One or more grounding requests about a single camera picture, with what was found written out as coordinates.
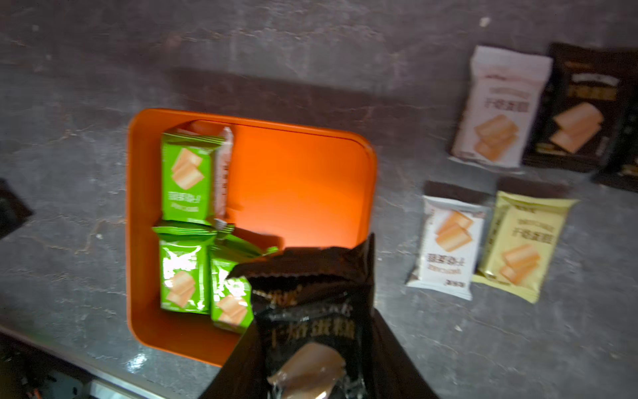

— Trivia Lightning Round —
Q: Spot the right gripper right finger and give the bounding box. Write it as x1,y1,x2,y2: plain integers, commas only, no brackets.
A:
372,310,438,399

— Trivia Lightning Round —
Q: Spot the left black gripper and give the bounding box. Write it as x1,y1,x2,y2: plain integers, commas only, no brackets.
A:
0,179,33,239

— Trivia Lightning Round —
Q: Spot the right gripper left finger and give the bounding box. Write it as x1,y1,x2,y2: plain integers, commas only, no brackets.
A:
199,322,268,399

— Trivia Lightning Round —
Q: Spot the green cookie packet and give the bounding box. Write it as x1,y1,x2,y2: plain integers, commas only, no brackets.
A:
209,224,278,334
161,131,225,226
153,220,234,315

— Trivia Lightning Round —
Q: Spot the black cookie packet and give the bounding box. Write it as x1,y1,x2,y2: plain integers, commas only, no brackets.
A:
523,43,637,172
230,234,375,398
591,91,637,193

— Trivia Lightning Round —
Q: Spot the white cookie packet front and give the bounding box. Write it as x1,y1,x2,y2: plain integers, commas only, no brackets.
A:
406,196,488,301

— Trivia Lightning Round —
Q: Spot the yellow cookie packet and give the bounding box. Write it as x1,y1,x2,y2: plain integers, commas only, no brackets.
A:
473,191,578,304

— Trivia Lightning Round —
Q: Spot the orange plastic storage tray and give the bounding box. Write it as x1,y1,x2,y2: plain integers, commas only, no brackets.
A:
126,109,377,366

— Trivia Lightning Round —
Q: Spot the white red cookie packet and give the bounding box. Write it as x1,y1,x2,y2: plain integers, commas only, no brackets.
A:
187,121,234,225

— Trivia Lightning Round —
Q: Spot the white pink cookie packet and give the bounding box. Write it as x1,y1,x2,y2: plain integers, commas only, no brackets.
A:
450,46,553,171

